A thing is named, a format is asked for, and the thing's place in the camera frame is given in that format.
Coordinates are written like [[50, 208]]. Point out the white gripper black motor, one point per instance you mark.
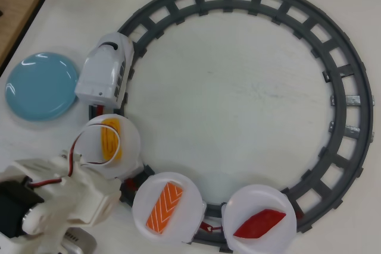
[[74, 167]]

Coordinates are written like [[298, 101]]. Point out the orange salmon toy sushi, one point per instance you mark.
[[163, 206]]

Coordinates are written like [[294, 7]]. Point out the yellow egg toy sushi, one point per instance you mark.
[[111, 141]]

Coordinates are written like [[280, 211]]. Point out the blue round dish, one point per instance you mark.
[[38, 87]]

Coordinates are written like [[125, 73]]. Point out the white Shinkansen toy locomotive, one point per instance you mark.
[[99, 69]]

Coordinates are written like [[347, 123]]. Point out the red tuna toy sushi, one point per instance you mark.
[[259, 224]]

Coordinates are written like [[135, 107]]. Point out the white plate train wagon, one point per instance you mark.
[[256, 197], [190, 194], [129, 147]]

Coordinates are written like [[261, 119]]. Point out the grey circular toy train track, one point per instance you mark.
[[336, 54]]

